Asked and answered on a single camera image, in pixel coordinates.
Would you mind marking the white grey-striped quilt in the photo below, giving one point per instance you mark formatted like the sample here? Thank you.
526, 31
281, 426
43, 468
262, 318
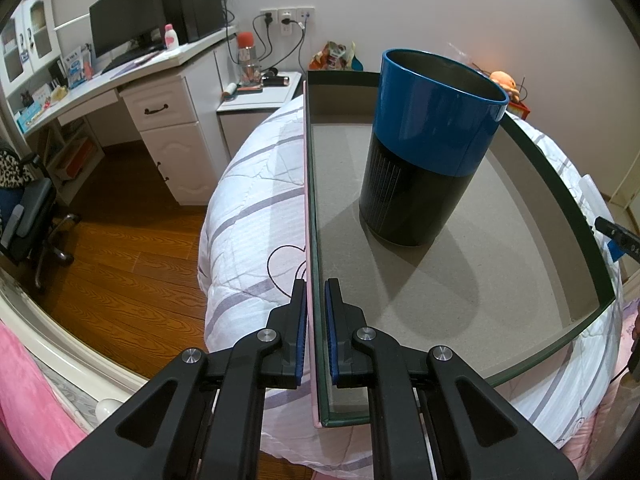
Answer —
250, 210

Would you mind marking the colourful snack bag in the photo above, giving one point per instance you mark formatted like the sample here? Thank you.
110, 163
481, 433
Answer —
332, 55

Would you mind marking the white wall socket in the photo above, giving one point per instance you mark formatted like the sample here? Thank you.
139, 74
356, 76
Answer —
305, 14
269, 16
287, 20

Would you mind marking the white nightstand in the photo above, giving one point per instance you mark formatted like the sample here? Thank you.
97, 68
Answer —
250, 120

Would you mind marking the dark green cardboard tray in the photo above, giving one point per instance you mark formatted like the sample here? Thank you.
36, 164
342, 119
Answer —
500, 260

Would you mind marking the blue and black cylindrical can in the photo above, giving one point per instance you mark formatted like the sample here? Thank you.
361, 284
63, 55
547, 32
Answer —
430, 110

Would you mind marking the orange plush toy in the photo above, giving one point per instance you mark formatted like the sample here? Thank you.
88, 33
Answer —
504, 82

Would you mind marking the leopard print cloth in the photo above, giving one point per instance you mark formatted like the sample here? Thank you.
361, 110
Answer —
12, 170

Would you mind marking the lint roller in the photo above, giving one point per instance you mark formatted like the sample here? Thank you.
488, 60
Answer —
230, 91

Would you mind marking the white desk with drawers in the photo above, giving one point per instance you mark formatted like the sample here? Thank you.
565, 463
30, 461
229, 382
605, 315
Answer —
165, 110

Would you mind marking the red box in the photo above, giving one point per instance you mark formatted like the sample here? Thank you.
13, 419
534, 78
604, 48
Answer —
519, 109

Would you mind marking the pink fleece blanket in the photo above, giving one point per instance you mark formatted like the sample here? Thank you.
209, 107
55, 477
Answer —
30, 410

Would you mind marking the black computer monitor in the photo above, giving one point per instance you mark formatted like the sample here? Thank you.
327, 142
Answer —
125, 15

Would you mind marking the black computer tower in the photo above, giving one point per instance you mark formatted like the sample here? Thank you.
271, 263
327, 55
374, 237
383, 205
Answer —
192, 0

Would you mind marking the white glass-door cabinet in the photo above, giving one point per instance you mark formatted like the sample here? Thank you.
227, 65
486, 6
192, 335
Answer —
25, 45

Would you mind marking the black office chair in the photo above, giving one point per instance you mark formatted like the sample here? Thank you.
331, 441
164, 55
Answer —
30, 210

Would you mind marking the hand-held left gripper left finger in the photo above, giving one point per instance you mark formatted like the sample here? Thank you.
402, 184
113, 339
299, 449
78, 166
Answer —
300, 332

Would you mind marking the clear plastic bag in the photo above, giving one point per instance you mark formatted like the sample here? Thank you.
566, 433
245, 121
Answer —
460, 52

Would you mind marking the black keyboard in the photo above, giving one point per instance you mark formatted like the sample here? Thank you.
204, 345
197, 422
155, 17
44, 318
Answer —
122, 62

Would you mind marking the red-capped clear bottle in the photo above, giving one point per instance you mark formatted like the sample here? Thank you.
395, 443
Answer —
247, 55

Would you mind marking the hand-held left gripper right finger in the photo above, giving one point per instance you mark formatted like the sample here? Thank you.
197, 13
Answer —
331, 332

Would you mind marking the black phone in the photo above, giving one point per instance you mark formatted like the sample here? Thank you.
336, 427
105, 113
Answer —
276, 80

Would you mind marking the blue and white pack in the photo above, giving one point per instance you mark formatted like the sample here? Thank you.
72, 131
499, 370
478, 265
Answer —
76, 67

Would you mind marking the white bed frame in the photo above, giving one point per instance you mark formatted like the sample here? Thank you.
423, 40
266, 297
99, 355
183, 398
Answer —
60, 345

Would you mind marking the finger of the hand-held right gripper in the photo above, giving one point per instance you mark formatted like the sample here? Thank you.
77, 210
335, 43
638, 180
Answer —
621, 236

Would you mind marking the pink and white bottle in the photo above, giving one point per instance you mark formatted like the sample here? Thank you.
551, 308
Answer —
171, 37

